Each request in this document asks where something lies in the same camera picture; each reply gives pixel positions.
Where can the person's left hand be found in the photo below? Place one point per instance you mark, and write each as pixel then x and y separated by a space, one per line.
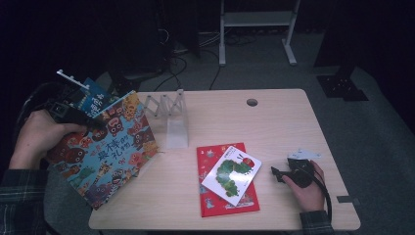
pixel 36 137

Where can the light blue animal picture book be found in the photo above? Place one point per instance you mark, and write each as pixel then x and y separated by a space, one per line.
pixel 111 156

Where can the person's right hand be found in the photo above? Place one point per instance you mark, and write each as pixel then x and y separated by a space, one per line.
pixel 311 197

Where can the dark blue monster picture book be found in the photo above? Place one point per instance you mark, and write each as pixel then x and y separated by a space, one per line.
pixel 94 98

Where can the white metal stand frame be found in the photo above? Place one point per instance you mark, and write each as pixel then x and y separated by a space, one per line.
pixel 257 19

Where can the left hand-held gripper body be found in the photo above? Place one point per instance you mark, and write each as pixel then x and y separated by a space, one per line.
pixel 63 111

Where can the red picture book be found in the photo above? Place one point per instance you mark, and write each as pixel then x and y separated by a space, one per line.
pixel 208 156

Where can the clear acrylic expandable book rack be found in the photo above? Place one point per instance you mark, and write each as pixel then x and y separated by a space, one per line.
pixel 177 133

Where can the grey tape strip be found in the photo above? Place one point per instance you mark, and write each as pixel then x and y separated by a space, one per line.
pixel 345 199

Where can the white caterpillar board book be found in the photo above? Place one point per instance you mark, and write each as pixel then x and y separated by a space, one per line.
pixel 233 176

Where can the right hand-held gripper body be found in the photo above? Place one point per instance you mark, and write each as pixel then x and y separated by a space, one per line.
pixel 301 174

